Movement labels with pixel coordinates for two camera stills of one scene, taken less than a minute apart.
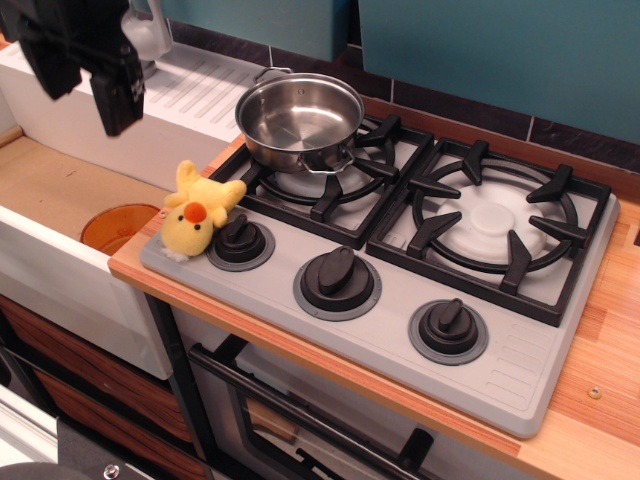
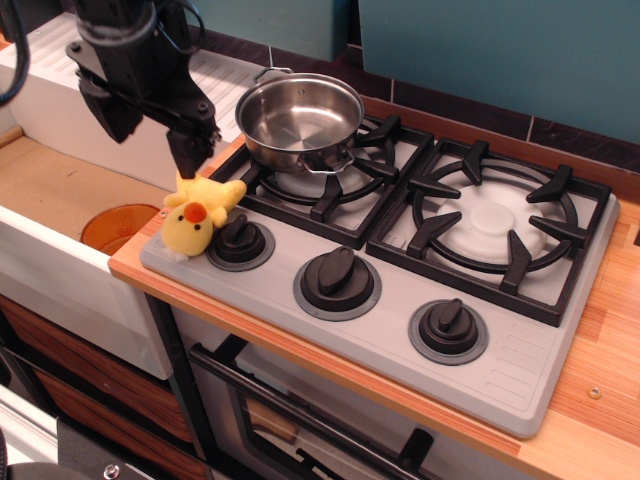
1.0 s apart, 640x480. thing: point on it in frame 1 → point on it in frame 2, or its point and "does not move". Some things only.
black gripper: x=92 y=33 → x=148 y=67
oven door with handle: x=264 y=416 does not move
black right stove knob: x=448 y=332 does not move
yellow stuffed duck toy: x=197 y=208 does not move
